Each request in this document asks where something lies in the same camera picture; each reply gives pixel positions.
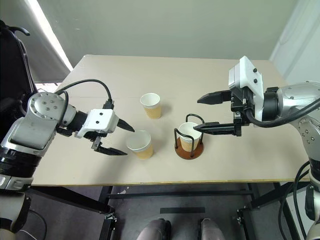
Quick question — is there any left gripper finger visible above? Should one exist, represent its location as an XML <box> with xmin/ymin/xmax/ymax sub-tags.
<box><xmin>95</xmin><ymin>144</ymin><xmax>129</xmax><ymax>157</ymax></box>
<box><xmin>116</xmin><ymin>118</ymin><xmax>136</xmax><ymax>133</ymax></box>

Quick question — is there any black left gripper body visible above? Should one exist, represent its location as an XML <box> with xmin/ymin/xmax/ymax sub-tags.
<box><xmin>83</xmin><ymin>130</ymin><xmax>111</xmax><ymax>152</ymax></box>

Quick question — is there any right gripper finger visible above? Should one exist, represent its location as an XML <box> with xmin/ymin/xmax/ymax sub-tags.
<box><xmin>196</xmin><ymin>90</ymin><xmax>234</xmax><ymax>105</ymax></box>
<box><xmin>193</xmin><ymin>121</ymin><xmax>237</xmax><ymax>136</ymax></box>

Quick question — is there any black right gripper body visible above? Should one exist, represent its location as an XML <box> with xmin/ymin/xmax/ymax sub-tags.
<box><xmin>230</xmin><ymin>87</ymin><xmax>255</xmax><ymax>137</ymax></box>

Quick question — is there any brown ribbed paper cup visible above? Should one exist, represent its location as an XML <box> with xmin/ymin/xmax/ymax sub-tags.
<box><xmin>125</xmin><ymin>129</ymin><xmax>154</xmax><ymax>160</ymax></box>
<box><xmin>177</xmin><ymin>121</ymin><xmax>203</xmax><ymax>152</ymax></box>
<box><xmin>139</xmin><ymin>92</ymin><xmax>162</xmax><ymax>120</ymax></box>

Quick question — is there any black tape strip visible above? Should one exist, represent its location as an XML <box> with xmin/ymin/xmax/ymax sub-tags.
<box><xmin>159</xmin><ymin>207</ymin><xmax>206</xmax><ymax>214</ymax></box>

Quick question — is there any dark grey rounded shape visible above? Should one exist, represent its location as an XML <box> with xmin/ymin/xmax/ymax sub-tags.
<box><xmin>199</xmin><ymin>217</ymin><xmax>226</xmax><ymax>240</ymax></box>
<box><xmin>136</xmin><ymin>217</ymin><xmax>172</xmax><ymax>240</ymax></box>

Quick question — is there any black chair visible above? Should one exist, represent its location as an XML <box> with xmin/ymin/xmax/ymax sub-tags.
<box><xmin>0</xmin><ymin>19</ymin><xmax>39</xmax><ymax>122</ymax></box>

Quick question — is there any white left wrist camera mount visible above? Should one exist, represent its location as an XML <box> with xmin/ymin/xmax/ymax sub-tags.
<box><xmin>74</xmin><ymin>108</ymin><xmax>119</xmax><ymax>139</ymax></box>

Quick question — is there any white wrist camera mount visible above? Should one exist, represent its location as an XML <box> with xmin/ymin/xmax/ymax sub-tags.
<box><xmin>74</xmin><ymin>108</ymin><xmax>119</xmax><ymax>139</ymax></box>
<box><xmin>228</xmin><ymin>55</ymin><xmax>265</xmax><ymax>122</ymax></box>

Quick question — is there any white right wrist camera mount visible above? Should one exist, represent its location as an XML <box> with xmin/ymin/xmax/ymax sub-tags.
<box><xmin>228</xmin><ymin>55</ymin><xmax>265</xmax><ymax>122</ymax></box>

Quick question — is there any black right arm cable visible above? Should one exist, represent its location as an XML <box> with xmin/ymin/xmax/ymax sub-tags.
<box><xmin>244</xmin><ymin>97</ymin><xmax>320</xmax><ymax>129</ymax></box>

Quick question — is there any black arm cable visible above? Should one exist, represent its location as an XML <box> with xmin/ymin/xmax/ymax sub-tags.
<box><xmin>244</xmin><ymin>97</ymin><xmax>320</xmax><ymax>129</ymax></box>
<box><xmin>54</xmin><ymin>79</ymin><xmax>115</xmax><ymax>110</ymax></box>

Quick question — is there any black wire cup holder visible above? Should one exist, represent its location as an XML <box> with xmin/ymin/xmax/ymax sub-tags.
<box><xmin>173</xmin><ymin>113</ymin><xmax>205</xmax><ymax>160</ymax></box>

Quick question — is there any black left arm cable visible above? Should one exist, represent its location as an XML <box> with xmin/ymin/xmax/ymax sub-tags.
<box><xmin>54</xmin><ymin>79</ymin><xmax>115</xmax><ymax>110</ymax></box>

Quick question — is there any black metal table frame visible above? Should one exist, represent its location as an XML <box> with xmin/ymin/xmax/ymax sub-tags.
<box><xmin>29</xmin><ymin>181</ymin><xmax>292</xmax><ymax>240</ymax></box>

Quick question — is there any black cable bundle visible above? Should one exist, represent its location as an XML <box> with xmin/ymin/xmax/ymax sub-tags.
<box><xmin>278</xmin><ymin>161</ymin><xmax>313</xmax><ymax>240</ymax></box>

